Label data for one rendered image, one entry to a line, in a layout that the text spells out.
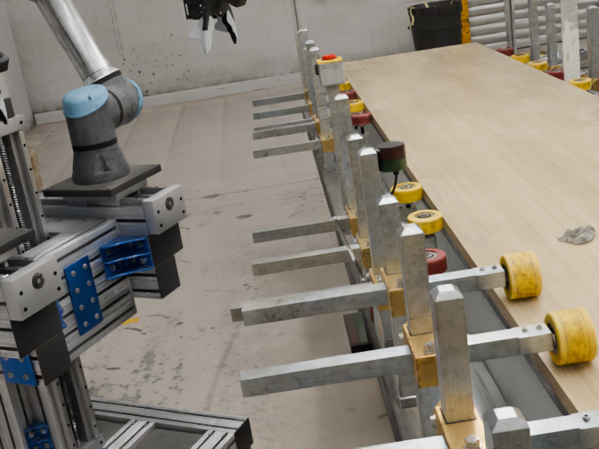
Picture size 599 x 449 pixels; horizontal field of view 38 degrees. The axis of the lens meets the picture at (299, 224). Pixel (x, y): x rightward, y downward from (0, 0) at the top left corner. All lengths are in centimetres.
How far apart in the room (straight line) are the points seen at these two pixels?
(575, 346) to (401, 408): 45
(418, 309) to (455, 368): 25
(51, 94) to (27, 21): 81
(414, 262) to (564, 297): 39
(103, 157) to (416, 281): 117
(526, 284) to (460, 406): 49
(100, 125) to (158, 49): 754
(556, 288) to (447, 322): 60
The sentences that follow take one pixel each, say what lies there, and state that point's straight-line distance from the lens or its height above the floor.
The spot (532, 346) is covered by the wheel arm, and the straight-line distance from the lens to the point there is 133.
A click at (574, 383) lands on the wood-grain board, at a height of 90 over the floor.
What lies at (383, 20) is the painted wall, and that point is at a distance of 987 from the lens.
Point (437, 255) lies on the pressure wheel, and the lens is 179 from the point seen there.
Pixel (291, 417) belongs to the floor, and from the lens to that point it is 307.
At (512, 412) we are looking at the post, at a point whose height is 112.
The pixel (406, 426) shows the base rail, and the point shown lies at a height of 70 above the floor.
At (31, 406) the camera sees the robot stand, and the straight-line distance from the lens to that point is 238.
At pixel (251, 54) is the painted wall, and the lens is 976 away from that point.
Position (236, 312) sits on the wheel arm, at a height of 85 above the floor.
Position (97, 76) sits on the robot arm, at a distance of 238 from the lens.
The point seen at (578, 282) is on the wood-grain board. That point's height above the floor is 90.
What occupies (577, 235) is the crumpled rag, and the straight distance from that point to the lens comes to 183.
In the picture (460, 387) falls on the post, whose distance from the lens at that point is 109.
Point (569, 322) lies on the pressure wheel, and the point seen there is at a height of 98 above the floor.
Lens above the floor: 156
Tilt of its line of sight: 18 degrees down
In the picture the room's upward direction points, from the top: 9 degrees counter-clockwise
